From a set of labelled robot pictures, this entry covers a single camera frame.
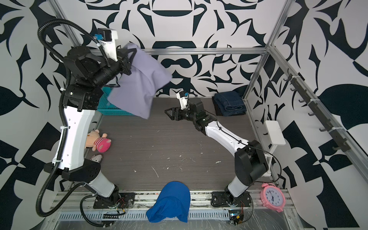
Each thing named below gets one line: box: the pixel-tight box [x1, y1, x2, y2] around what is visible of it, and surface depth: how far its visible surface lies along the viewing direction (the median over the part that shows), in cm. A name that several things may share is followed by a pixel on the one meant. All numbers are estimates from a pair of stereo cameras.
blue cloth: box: [146, 181, 191, 223], surface depth 70 cm
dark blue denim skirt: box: [214, 91, 247, 117], surface depth 110 cm
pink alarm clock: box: [260, 183, 287, 213], surface depth 74 cm
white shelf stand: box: [264, 120, 286, 177], surface depth 76 cm
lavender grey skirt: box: [107, 42, 173, 120], surface depth 66 cm
